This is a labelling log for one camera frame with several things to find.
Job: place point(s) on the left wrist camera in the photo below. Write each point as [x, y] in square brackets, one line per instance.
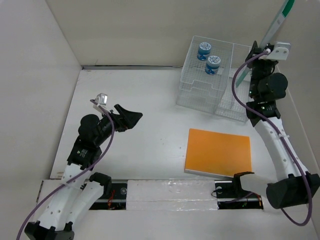
[100, 103]

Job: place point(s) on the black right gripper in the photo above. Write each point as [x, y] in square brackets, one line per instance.
[250, 65]

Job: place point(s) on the green notebook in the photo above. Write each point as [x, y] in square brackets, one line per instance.
[279, 19]

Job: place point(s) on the blue white jar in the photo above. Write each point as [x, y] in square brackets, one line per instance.
[212, 64]
[204, 50]

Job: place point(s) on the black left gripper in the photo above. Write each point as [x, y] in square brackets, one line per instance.
[129, 118]

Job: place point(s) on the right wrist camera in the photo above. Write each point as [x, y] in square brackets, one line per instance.
[279, 52]

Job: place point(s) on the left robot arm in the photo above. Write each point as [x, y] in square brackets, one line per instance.
[80, 187]

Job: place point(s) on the orange notebook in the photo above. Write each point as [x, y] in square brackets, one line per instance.
[215, 154]

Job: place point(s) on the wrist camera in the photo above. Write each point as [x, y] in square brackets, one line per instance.
[100, 103]
[279, 52]

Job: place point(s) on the white wire desk organizer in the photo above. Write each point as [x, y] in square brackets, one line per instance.
[212, 93]

